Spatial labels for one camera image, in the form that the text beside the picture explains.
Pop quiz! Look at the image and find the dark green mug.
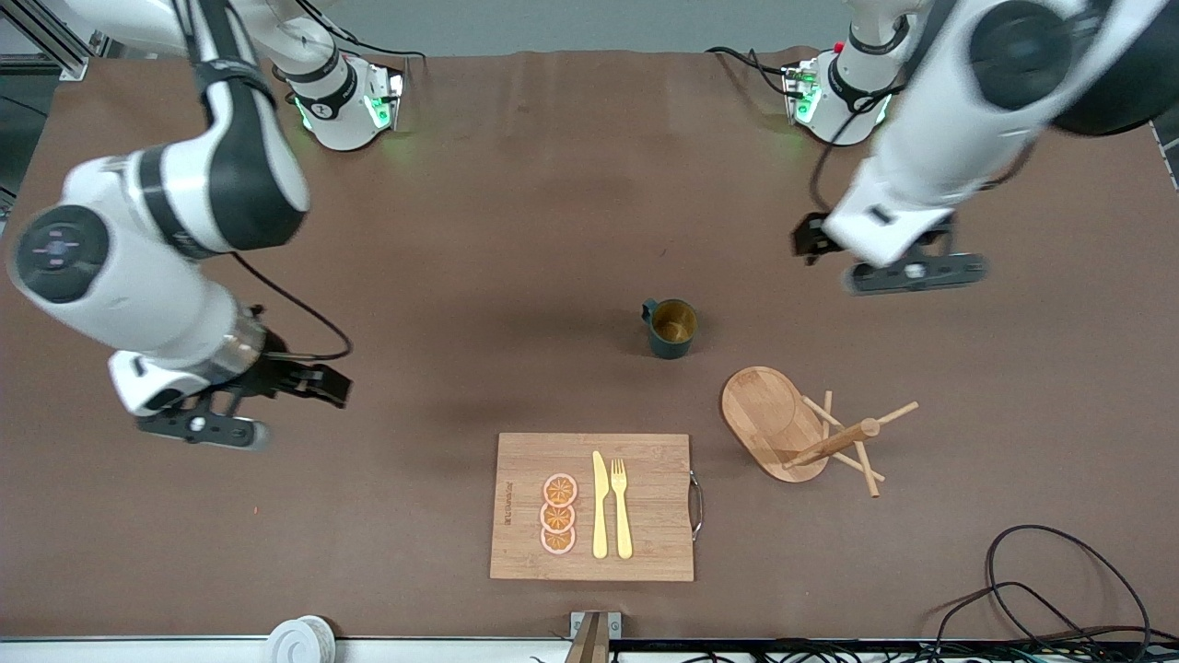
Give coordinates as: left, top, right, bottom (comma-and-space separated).
642, 297, 699, 360

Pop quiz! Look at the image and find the wooden mug rack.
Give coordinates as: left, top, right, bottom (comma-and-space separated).
721, 366, 919, 498

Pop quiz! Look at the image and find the white tape roll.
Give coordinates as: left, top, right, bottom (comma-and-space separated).
267, 615, 337, 663

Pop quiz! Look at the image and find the yellow plastic knife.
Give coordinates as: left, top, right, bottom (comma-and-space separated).
592, 450, 610, 560

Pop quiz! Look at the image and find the bamboo cutting board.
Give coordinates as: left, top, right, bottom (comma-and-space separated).
489, 433, 706, 583

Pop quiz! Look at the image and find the yellow plastic fork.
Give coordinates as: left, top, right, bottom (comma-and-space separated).
611, 459, 635, 560

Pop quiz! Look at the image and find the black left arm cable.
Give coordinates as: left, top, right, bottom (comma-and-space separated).
809, 83, 890, 215

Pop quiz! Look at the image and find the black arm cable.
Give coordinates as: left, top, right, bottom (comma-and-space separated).
809, 83, 890, 215
230, 253, 354, 362

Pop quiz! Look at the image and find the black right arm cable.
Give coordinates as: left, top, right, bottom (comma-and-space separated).
230, 253, 354, 362

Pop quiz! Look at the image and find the black base power cable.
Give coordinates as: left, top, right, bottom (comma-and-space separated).
707, 46, 795, 98
318, 18, 426, 70

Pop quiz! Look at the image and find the white table edge rail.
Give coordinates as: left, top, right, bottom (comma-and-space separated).
0, 637, 572, 663

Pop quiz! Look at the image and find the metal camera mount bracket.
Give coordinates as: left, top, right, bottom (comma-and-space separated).
564, 611, 623, 663

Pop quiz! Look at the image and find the black looped floor cable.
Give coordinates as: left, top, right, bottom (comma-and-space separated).
984, 525, 1152, 650
930, 580, 1106, 659

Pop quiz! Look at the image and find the aluminium frame profile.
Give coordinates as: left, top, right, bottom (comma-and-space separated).
0, 0, 90, 81

